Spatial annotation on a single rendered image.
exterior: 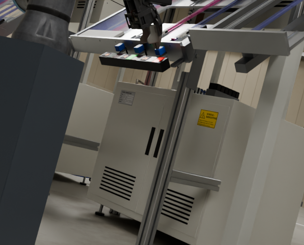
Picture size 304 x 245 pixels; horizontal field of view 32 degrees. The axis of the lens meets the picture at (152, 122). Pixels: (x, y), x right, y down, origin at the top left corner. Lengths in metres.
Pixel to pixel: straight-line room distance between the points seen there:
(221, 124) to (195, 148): 0.15
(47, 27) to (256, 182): 0.77
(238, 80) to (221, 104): 7.26
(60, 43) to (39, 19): 0.08
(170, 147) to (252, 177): 0.28
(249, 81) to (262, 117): 7.54
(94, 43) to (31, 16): 0.78
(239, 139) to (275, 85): 0.43
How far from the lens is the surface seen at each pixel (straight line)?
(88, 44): 2.19
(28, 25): 1.38
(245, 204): 1.64
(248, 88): 9.17
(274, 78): 1.67
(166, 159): 1.71
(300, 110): 8.91
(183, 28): 1.97
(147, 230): 1.73
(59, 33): 1.38
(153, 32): 1.76
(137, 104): 2.32
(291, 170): 2.36
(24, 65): 1.33
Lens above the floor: 0.40
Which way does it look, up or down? 2 degrees up
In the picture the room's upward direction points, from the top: 15 degrees clockwise
